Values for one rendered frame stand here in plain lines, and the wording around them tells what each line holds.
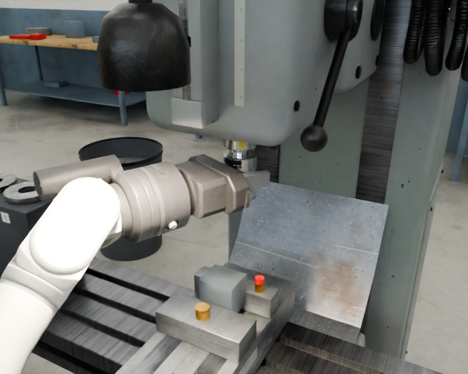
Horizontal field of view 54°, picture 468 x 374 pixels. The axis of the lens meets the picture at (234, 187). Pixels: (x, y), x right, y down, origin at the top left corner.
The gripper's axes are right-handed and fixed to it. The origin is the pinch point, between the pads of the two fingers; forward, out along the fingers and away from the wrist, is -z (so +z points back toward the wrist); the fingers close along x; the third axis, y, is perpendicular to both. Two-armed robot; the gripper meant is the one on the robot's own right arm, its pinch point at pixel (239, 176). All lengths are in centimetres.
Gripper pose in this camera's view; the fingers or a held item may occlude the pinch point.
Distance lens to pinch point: 65.1
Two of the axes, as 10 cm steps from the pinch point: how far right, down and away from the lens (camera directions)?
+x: -6.0, -3.2, 7.3
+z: -8.0, 2.3, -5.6
